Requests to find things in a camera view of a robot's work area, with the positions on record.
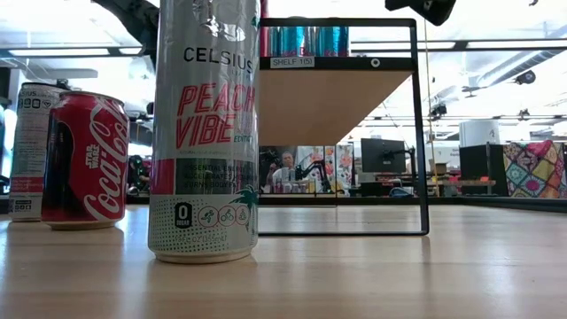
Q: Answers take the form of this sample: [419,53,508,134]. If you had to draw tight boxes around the red soda can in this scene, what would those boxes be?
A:
[260,0,271,58]

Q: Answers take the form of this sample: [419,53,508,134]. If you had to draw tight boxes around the Coca-Cola Star Wars can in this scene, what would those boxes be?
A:
[41,91,131,231]

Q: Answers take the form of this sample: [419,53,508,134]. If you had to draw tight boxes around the white Celsius can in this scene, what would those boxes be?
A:
[7,82,67,222]

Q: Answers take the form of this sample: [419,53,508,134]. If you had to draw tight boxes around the yellow pole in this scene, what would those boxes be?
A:
[422,17,442,197]

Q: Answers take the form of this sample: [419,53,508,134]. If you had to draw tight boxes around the white cylindrical tank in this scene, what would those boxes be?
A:
[459,119,501,147]

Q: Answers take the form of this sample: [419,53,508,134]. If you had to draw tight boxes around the black monitor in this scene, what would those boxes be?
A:
[360,137,408,175]

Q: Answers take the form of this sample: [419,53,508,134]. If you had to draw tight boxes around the black partition panel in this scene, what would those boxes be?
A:
[459,144,509,197]

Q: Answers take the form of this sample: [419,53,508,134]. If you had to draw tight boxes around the colourful printed poster panel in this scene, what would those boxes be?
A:
[305,144,355,197]

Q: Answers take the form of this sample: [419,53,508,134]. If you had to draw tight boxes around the wooden workbench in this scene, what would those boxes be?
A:
[425,176,497,197]

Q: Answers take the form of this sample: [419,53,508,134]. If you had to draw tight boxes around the colourful patchwork quilt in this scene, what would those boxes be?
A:
[503,140,567,199]

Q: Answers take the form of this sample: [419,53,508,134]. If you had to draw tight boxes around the person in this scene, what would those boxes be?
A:
[265,151,299,195]

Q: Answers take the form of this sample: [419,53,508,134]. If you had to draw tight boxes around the Celsius Peach Vibe can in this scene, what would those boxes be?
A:
[148,0,261,266]

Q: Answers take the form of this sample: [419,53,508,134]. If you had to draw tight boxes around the black high table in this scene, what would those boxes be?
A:
[128,110,154,147]

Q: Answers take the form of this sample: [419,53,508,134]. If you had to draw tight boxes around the wooden shelf with black frame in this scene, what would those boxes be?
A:
[258,17,430,237]

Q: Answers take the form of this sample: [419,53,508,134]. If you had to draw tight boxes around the black aluminium table frame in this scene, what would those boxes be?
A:
[0,194,567,214]

